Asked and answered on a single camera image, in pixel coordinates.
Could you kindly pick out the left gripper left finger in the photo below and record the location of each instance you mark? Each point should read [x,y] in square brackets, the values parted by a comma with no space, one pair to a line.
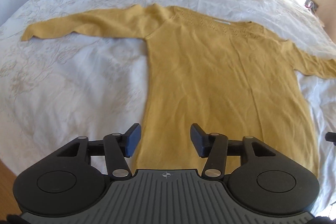
[115,147]

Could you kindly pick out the white floral bedspread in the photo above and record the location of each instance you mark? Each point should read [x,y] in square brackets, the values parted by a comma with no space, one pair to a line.
[53,90]

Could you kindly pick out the mustard yellow knit sweater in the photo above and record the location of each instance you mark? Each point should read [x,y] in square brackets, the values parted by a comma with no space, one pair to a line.
[235,78]

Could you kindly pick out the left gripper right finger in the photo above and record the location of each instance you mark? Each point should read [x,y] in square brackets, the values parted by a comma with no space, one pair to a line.
[216,148]

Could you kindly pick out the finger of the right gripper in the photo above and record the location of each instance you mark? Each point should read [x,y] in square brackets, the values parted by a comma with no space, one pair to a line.
[331,137]

